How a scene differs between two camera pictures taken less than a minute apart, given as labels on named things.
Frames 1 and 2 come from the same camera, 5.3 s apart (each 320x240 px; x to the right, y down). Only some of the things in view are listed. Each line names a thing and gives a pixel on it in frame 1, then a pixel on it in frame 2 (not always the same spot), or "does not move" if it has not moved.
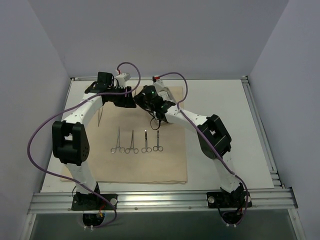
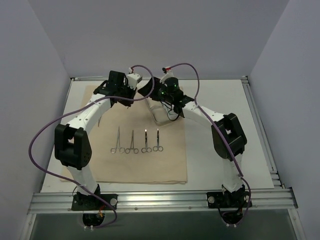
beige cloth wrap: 124,144 does not move
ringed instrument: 122,150 does not move
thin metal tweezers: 99,118 does not move
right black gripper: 139,98 to 149,87
